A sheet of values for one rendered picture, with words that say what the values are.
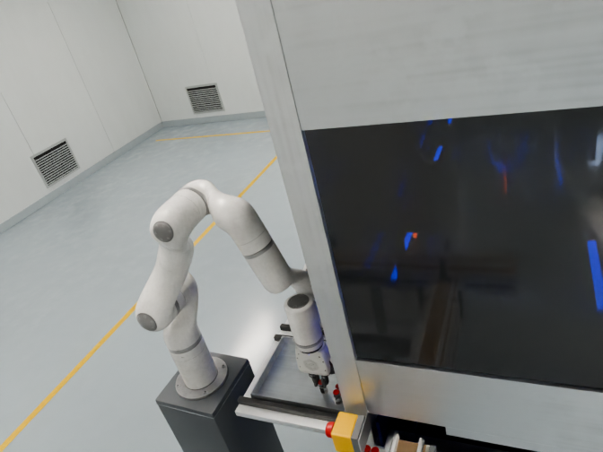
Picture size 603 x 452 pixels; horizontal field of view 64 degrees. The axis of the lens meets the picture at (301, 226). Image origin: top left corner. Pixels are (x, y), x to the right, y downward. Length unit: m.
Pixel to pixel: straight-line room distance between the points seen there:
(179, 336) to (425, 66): 1.17
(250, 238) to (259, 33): 0.55
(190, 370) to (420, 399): 0.81
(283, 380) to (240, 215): 0.68
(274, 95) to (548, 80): 0.44
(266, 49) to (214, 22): 6.68
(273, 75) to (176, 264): 0.71
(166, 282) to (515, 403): 0.96
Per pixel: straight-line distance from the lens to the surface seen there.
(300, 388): 1.65
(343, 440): 1.33
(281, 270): 1.28
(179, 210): 1.27
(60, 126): 7.30
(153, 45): 8.26
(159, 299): 1.51
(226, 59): 7.61
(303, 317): 1.34
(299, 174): 0.94
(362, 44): 0.82
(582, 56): 0.80
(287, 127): 0.91
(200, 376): 1.76
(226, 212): 1.23
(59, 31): 7.60
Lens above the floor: 2.09
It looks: 29 degrees down
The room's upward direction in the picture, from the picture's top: 15 degrees counter-clockwise
